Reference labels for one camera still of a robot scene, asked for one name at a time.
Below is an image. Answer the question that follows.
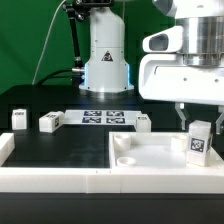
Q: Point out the white U-shaped fence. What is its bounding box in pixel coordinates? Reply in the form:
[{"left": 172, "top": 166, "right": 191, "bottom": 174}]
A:
[{"left": 0, "top": 133, "right": 224, "bottom": 194}]

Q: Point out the white marker plate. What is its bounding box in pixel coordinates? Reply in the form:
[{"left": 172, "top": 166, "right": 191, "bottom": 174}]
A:
[{"left": 64, "top": 110, "right": 141, "bottom": 125}]

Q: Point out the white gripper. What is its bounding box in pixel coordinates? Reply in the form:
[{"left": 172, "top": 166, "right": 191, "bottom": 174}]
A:
[{"left": 138, "top": 26, "right": 224, "bottom": 134}]

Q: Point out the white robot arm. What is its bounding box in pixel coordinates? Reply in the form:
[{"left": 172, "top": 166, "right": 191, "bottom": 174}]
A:
[{"left": 80, "top": 0, "right": 224, "bottom": 132}]

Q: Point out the black cable bundle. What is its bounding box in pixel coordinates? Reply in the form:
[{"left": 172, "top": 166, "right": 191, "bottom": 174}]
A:
[{"left": 34, "top": 68, "right": 84, "bottom": 87}]

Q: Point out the white square tabletop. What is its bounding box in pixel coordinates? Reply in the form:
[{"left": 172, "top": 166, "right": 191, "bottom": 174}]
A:
[{"left": 108, "top": 130, "right": 216, "bottom": 170}]

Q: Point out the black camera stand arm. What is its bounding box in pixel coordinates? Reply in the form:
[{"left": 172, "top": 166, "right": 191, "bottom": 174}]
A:
[{"left": 63, "top": 0, "right": 89, "bottom": 68}]

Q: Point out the white cable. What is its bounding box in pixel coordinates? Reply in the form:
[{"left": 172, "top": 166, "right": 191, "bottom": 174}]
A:
[{"left": 31, "top": 0, "right": 68, "bottom": 86}]

